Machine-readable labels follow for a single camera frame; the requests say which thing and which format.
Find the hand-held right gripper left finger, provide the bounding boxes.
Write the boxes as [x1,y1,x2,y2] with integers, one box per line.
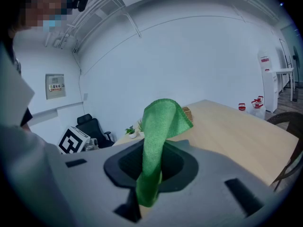
[59,138,144,227]

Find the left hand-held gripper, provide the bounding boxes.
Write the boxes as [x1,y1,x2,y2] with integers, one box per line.
[57,126,99,155]

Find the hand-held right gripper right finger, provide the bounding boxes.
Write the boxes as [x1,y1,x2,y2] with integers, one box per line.
[141,139,286,227]

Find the green cloth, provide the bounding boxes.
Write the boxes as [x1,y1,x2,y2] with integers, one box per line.
[135,98,194,208]

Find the black office chair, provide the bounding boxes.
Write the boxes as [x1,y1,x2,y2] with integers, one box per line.
[75,113,116,149]

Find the small potted plant white pot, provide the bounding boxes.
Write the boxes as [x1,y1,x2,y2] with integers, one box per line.
[137,119,145,138]
[125,125,137,140]

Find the person's white shirt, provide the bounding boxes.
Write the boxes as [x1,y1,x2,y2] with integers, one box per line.
[0,41,79,227]

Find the woven wicker basket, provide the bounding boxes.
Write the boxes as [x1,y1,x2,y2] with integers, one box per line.
[181,106,195,123]

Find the dark wicker chair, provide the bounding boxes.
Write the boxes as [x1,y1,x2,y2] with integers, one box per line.
[266,111,303,192]

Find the blue face mask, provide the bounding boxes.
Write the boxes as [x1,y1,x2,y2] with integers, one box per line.
[42,14,62,33]

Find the white cabinet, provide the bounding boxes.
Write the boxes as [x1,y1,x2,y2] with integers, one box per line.
[257,46,278,114]

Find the white side table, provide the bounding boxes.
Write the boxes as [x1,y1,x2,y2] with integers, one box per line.
[276,67,295,102]

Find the grey wall electrical panel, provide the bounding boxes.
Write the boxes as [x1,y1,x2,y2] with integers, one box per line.
[45,73,67,101]

